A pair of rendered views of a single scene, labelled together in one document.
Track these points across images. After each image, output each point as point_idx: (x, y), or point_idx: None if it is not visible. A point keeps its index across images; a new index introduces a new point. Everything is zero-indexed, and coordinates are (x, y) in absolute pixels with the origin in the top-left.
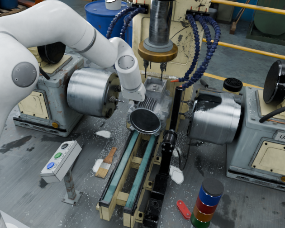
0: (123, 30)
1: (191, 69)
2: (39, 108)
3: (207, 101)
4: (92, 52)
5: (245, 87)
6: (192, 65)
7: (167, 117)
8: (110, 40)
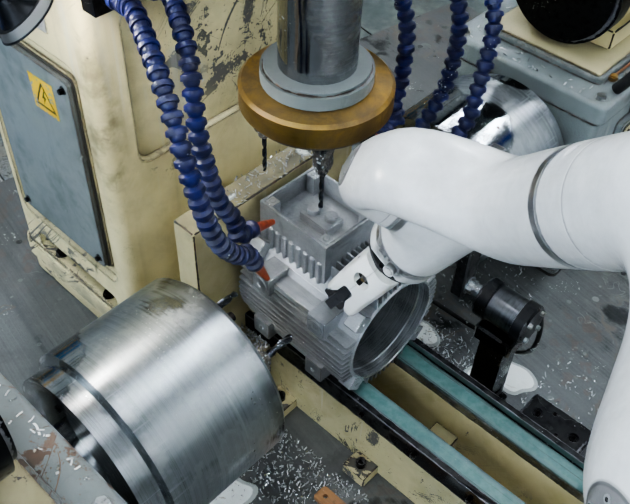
0: (203, 105)
1: (407, 80)
2: None
3: (487, 135)
4: None
5: None
6: (403, 68)
7: None
8: (483, 155)
